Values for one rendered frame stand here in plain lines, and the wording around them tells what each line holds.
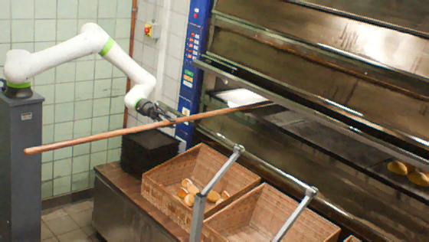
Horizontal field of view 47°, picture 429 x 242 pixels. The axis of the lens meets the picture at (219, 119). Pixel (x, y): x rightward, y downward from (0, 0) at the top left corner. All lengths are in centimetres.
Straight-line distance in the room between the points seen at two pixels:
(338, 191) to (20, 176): 176
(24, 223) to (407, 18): 236
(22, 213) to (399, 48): 224
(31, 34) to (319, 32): 190
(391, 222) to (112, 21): 237
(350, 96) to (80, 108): 211
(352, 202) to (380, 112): 50
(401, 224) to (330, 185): 41
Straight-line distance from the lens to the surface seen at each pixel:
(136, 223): 316
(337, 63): 254
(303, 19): 266
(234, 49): 300
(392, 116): 239
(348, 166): 258
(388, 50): 239
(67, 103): 377
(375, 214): 257
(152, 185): 304
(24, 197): 310
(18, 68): 264
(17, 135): 289
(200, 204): 250
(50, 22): 355
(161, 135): 340
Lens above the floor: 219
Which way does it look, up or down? 21 degrees down
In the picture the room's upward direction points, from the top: 9 degrees clockwise
